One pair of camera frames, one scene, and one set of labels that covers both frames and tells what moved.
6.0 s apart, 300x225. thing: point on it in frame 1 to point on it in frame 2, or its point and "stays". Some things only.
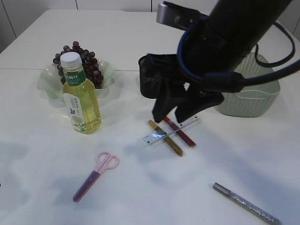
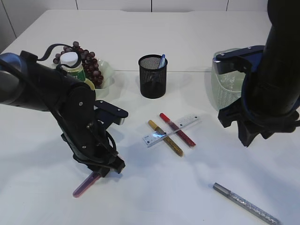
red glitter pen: x=180 y=131 stays
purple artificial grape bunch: x=90 y=67 stays
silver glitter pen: x=249 y=206 stays
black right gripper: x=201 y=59 to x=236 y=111
